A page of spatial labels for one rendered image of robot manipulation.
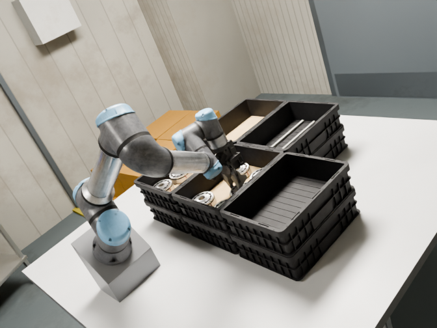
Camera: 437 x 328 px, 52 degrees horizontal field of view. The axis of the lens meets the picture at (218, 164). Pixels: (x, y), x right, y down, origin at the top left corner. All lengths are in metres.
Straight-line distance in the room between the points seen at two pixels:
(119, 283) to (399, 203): 1.09
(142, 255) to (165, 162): 0.59
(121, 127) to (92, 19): 3.10
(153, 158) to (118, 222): 0.39
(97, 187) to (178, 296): 0.50
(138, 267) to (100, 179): 0.46
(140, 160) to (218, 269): 0.62
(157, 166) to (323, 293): 0.66
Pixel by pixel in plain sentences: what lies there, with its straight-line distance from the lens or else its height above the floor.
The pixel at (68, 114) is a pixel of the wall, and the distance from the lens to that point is 4.22.
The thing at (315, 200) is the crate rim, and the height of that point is 0.92.
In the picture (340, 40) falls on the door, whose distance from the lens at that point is 4.13.
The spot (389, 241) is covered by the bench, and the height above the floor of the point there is 0.70.
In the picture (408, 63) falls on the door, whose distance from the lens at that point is 3.94.
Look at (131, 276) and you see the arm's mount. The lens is 1.83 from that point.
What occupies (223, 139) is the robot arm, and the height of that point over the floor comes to 1.08.
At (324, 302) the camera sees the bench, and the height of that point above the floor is 0.70.
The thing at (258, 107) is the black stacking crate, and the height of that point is 0.88.
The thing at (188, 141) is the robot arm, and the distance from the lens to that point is 1.66.
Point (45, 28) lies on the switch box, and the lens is 3.99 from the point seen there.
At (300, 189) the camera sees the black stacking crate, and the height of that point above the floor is 0.83.
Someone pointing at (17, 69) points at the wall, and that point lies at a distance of 4.07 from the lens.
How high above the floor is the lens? 1.80
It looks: 27 degrees down
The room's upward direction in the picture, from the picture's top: 22 degrees counter-clockwise
